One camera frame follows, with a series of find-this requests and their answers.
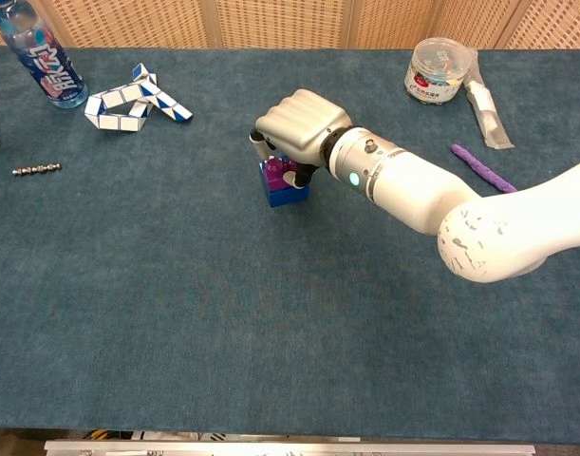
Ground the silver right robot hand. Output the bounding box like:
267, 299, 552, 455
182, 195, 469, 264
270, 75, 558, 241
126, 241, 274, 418
249, 88, 353, 190

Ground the purple building brick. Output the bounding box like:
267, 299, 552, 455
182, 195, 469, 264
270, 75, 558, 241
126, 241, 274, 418
264, 155, 298, 191

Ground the blue building brick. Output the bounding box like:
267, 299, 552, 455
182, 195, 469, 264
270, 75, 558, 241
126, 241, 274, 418
258, 160, 310, 209

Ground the woven rattan folding screen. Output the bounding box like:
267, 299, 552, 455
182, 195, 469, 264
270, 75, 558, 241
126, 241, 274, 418
0, 0, 580, 50

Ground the clear plastic clip jar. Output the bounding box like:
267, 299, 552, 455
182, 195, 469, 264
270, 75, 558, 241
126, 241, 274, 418
403, 37, 477, 105

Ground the blue white snake puzzle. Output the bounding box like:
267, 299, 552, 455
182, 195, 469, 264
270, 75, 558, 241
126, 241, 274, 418
84, 63, 194, 133

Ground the purple clay stick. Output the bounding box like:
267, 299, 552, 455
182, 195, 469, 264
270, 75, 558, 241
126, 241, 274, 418
450, 143, 518, 194

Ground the clear packet with white blocks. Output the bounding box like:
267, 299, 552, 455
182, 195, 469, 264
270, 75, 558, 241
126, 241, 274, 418
463, 48, 515, 151

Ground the teal table cloth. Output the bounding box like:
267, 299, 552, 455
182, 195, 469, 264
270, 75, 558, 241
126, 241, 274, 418
0, 45, 580, 446

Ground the clear plastic drink bottle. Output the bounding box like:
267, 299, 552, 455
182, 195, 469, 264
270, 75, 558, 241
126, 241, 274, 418
0, 0, 90, 110

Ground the metal bead chain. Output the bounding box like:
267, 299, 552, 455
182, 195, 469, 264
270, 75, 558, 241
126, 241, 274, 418
11, 162, 63, 177

